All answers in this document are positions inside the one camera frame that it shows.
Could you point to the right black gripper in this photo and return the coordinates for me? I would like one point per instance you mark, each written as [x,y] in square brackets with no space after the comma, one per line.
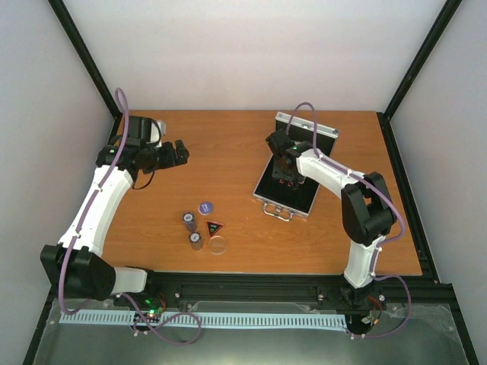
[276,173]

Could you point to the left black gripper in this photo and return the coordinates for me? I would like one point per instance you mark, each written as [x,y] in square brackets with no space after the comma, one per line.
[170,158]

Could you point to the aluminium poker case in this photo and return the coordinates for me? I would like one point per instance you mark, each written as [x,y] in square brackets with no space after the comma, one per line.
[283,192]

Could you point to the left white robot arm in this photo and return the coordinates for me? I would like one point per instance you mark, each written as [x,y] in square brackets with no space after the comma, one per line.
[74,266]

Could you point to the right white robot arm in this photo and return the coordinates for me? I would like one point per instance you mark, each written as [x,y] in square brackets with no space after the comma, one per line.
[368,213]

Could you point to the blue small blind button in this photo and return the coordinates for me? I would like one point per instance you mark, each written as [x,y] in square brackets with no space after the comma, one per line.
[205,208]

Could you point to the upper purple chip stack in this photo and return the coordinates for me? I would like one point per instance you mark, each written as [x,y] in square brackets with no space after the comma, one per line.
[190,222]

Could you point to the purple chip stack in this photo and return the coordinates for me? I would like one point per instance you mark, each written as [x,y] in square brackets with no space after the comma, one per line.
[190,222]
[196,241]

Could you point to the black red triangular button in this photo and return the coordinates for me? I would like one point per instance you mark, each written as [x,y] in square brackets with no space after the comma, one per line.
[213,227]

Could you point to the lower purple chip stack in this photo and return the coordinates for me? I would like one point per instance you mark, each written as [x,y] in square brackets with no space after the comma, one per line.
[196,241]

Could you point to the clear round dealer button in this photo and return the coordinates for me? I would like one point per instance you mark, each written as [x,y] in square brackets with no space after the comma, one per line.
[217,245]

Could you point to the left green lit circuit board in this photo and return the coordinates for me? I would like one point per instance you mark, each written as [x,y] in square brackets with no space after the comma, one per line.
[154,307]

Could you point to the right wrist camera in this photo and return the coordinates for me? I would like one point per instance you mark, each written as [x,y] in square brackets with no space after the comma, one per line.
[279,142]

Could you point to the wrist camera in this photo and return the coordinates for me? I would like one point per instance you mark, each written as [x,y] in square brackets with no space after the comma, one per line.
[144,130]
[279,142]

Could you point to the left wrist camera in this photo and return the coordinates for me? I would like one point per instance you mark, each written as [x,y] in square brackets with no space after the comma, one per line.
[144,130]

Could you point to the black aluminium frame rail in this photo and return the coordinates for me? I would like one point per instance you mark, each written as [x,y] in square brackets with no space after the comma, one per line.
[329,293]

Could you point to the light blue slotted cable duct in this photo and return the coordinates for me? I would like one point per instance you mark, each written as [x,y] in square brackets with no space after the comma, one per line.
[332,322]

